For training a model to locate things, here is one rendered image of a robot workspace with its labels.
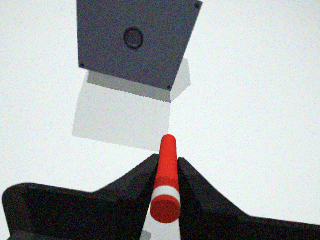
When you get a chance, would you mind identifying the grey sloped panel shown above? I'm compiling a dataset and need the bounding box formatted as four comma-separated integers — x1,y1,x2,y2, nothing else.
76,0,203,91

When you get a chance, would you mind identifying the red peg with white band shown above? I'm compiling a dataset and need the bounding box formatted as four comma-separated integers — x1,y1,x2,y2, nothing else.
150,134,181,223

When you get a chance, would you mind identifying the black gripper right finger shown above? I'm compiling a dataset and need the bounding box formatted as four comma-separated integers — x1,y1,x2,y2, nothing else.
177,157,320,240

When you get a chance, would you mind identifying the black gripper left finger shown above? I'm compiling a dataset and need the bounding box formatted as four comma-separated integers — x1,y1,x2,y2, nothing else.
2,153,159,240

